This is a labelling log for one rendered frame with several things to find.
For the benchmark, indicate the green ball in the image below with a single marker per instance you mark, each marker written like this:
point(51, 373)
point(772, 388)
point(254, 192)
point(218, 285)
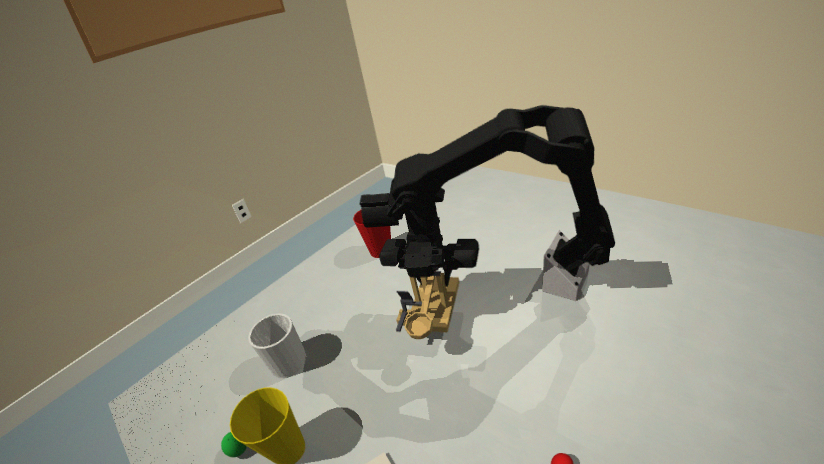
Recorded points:
point(231, 446)

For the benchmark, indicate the red ball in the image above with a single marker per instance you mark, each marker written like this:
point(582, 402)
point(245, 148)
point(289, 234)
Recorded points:
point(561, 458)

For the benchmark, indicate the grey open cylinder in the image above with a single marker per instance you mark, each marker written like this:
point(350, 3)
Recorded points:
point(277, 343)

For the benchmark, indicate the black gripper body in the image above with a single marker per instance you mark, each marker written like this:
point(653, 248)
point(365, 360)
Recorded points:
point(463, 254)

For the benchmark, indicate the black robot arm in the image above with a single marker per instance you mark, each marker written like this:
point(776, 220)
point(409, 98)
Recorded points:
point(417, 183)

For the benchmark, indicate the olive-yellow open cup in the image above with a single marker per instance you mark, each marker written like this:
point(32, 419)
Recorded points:
point(264, 422)

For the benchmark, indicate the red plastic cup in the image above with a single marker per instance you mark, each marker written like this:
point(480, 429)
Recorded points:
point(373, 237)

